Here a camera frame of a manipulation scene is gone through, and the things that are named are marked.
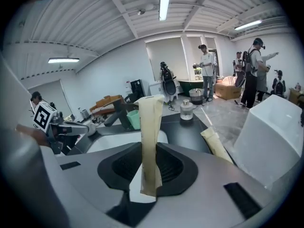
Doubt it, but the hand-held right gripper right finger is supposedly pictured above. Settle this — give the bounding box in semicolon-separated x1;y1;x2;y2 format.
233;94;304;190

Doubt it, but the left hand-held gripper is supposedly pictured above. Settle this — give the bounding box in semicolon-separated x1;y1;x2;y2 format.
32;101;97;155

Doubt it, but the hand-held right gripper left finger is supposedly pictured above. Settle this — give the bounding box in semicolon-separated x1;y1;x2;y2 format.
0;127;72;228

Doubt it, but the mint green cup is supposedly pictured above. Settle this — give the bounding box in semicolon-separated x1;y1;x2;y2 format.
126;110;142;131

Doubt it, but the beige toothbrush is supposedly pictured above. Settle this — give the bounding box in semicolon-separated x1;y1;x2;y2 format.
133;95;165;197
200;126;234;164

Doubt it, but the person's left forearm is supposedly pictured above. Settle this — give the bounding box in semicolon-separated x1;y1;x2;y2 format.
15;123;51;148

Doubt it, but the white sink basin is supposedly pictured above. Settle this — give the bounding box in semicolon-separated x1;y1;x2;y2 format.
86;129;169;153

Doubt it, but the open flat cardboard box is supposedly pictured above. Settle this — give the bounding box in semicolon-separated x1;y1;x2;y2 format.
89;95;125;117

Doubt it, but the black faucet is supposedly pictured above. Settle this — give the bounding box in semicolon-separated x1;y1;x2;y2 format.
104;100;139;131

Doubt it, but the white roller blind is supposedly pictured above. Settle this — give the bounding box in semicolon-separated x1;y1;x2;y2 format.
28;79;74;120
144;37;191;82

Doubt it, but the large cardboard box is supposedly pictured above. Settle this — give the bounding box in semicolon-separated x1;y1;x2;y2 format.
214;82;242;101

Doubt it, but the black cabinet appliance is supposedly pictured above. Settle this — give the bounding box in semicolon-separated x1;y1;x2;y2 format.
130;79;146;100

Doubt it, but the white plastic bag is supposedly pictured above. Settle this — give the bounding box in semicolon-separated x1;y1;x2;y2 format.
221;76;239;86

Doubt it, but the long ceiling light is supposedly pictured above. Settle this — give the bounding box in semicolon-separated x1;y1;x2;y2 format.
234;19;263;31
158;0;173;22
47;57;80;64

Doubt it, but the white low cabinet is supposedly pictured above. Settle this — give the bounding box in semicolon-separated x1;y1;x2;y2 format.
149;80;164;96

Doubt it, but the black vanity counter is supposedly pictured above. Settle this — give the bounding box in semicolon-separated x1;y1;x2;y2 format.
67;112;214;156

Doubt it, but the glass jar with gold cap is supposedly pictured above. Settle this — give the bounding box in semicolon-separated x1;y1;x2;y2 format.
180;99;197;121

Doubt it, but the black and white bag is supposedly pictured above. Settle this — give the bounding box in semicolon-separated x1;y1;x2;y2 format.
159;61;179;104

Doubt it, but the green bathtub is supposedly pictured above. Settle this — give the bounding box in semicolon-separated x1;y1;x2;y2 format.
178;79;205;96

